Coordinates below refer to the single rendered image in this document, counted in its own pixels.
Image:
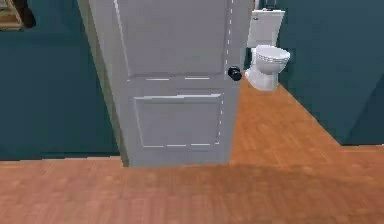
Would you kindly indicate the grey panelled room door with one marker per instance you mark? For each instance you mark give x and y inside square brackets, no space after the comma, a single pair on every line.
[173,83]

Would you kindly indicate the black round door knob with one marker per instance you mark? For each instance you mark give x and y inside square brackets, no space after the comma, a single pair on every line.
[234,73]

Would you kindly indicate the white toilet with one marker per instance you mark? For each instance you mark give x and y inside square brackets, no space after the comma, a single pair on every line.
[268,50]

